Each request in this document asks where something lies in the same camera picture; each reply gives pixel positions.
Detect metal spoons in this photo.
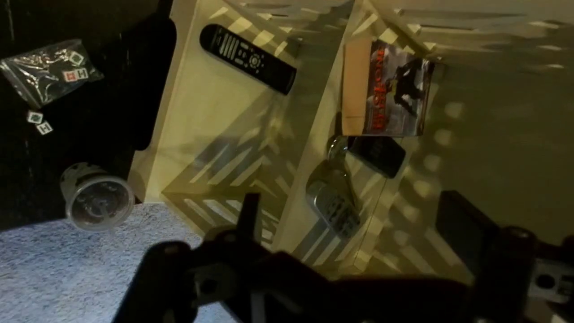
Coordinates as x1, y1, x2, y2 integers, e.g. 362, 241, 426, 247
304, 135, 363, 241

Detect white lattice shelf unit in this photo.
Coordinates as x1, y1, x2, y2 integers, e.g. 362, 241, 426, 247
127, 0, 574, 290

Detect black remote control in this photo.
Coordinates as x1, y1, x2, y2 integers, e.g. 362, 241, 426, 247
197, 22, 299, 98

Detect clear plastic cup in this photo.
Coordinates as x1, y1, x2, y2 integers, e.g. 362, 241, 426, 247
59, 160, 136, 232

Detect black smartphone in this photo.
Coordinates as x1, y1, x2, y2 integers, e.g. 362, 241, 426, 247
344, 134, 408, 180

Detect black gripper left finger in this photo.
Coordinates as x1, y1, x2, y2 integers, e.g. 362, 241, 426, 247
236, 191, 263, 245

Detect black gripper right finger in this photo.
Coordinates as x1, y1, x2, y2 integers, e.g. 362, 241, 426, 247
433, 189, 502, 284

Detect plastic bag with dice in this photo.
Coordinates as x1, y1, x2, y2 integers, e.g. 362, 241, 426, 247
0, 38, 103, 112

